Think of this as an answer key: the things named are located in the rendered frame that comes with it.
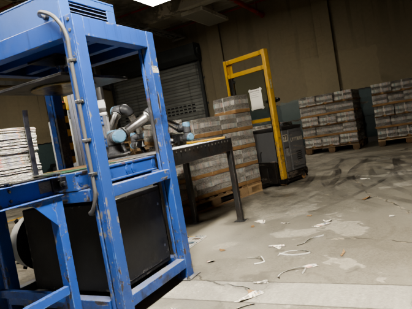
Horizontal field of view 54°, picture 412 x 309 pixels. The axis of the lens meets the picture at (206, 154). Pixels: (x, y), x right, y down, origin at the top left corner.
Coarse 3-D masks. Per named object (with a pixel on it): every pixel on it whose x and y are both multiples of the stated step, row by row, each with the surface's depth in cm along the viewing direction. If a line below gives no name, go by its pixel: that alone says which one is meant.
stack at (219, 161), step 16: (176, 144) 440; (208, 160) 472; (224, 160) 490; (240, 160) 511; (192, 176) 453; (224, 176) 489; (240, 176) 508; (208, 192) 469; (224, 192) 492; (240, 192) 507; (208, 208) 466
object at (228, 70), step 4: (224, 64) 582; (224, 68) 584; (228, 68) 589; (224, 72) 585; (228, 72) 590; (232, 72) 585; (228, 80) 583; (228, 84) 583; (232, 84) 583; (228, 88) 585; (232, 88) 587; (228, 92) 586; (232, 92) 588
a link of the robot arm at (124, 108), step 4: (124, 104) 459; (120, 108) 456; (124, 108) 455; (128, 108) 457; (124, 112) 456; (128, 112) 456; (132, 112) 460; (128, 116) 460; (132, 116) 461; (132, 120) 463; (140, 128) 472; (140, 132) 473; (140, 136) 476
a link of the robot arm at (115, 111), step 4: (112, 108) 461; (116, 108) 458; (112, 112) 457; (116, 112) 456; (120, 112) 457; (112, 116) 454; (116, 116) 455; (120, 116) 459; (112, 120) 451; (116, 120) 453; (112, 124) 447; (116, 124) 453; (112, 128) 445
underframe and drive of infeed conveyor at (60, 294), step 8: (48, 200) 187; (40, 208) 183; (48, 208) 187; (48, 216) 186; (56, 216) 190; (56, 224) 190; (64, 288) 190; (0, 296) 220; (8, 296) 217; (16, 296) 214; (24, 296) 211; (32, 296) 208; (40, 296) 205; (48, 296) 183; (56, 296) 186; (64, 296) 190; (32, 304) 176; (40, 304) 178; (48, 304) 182
